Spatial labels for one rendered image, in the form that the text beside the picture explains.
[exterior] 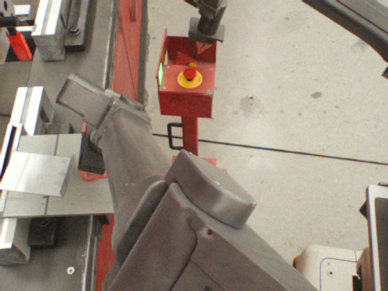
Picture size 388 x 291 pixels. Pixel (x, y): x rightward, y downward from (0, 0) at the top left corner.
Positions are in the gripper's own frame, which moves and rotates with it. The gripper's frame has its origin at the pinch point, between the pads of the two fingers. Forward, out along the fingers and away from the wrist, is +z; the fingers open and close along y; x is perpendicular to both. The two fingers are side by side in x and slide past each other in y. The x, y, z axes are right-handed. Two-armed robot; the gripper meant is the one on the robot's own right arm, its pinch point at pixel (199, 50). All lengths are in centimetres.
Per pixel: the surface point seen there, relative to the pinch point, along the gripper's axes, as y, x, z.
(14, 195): 34, 61, -12
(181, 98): 2.8, 14.9, 5.6
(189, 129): -4.9, 7.7, 30.7
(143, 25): 20, -94, 83
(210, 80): -4.6, 9.8, 1.0
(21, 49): 37, 41, -30
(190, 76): 1.8, 11.2, -0.2
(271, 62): -53, -76, 70
